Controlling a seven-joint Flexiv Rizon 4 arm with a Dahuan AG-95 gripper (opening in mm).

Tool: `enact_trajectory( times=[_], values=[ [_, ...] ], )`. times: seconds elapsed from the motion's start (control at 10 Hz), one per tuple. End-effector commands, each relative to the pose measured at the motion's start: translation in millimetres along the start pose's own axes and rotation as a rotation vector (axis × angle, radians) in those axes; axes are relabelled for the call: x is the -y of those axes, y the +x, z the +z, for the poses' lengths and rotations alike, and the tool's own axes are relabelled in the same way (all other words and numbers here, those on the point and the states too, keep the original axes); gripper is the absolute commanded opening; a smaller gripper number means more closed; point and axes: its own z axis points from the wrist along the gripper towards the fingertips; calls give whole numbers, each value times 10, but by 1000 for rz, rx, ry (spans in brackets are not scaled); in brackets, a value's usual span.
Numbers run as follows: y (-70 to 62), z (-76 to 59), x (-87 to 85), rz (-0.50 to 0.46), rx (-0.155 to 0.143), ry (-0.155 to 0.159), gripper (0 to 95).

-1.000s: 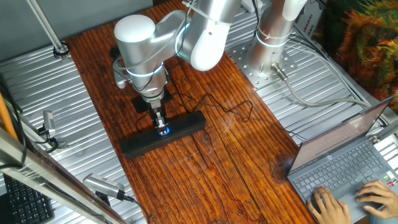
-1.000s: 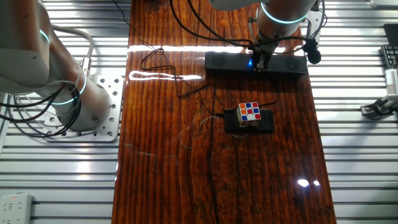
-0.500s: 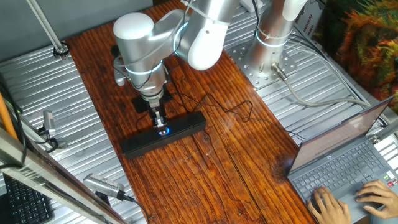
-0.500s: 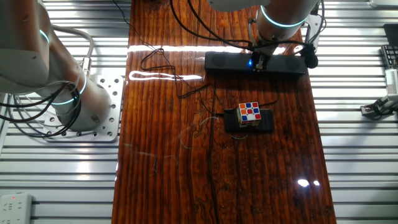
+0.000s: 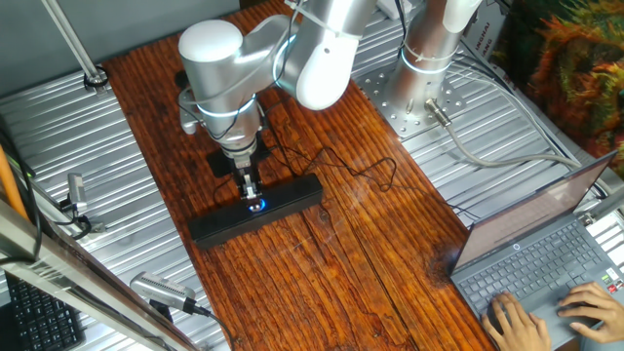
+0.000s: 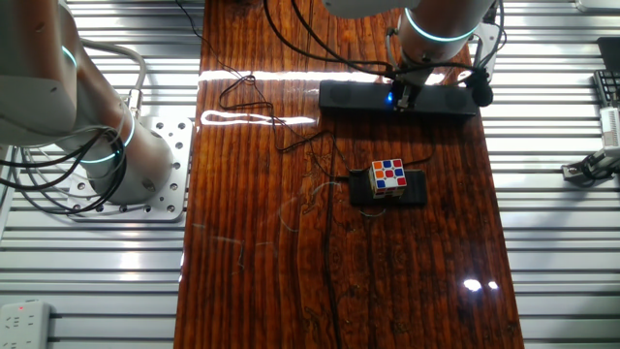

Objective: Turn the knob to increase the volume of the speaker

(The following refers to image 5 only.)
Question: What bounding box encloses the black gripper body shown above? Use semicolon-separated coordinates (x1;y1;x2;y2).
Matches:
230;152;257;189

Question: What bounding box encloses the black speaker bar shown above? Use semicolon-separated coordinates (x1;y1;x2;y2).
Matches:
187;173;325;251

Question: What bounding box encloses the person's left hand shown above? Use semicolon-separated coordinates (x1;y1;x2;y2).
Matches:
480;291;552;351

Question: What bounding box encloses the person's right hand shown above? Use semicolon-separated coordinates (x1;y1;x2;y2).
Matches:
557;281;624;345

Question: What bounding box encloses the silver robot mounting plate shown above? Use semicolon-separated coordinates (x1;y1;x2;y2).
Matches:
354;62;468;140

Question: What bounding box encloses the silver metal pole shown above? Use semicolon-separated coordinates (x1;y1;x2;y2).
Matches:
40;0;111;95

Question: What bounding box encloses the white plastic box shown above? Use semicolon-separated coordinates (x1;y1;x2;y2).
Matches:
375;0;414;21

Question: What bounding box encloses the orange pole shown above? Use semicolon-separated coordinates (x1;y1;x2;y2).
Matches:
0;144;29;221

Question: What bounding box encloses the black computer keyboard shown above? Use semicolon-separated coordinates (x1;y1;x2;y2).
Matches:
4;272;87;351

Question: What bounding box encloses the dark grey laptop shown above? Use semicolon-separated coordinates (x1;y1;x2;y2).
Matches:
448;150;624;350

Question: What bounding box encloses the printed cardboard box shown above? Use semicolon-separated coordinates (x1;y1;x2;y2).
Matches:
459;0;513;67

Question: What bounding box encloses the colourful patterned fabric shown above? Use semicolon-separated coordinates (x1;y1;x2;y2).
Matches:
489;0;624;179

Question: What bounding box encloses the grey-blue trouser leg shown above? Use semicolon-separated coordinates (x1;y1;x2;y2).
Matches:
579;340;624;351

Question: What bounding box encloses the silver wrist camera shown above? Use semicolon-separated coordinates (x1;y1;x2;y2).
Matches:
175;87;204;137

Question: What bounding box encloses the silver white depth camera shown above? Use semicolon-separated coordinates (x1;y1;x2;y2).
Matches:
129;271;199;316

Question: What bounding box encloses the black depth camera cable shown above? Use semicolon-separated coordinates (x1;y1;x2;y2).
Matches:
183;299;238;351

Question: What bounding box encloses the thin black speaker cable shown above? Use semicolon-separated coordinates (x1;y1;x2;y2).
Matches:
212;104;484;223

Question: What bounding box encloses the small grey bracket camera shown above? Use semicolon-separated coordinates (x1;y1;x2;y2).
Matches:
66;173;89;215

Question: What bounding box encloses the aluminium frame bar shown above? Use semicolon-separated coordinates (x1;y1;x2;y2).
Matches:
0;198;199;351

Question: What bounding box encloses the grey cable with metal plug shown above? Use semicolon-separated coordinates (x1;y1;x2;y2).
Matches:
423;97;586;171

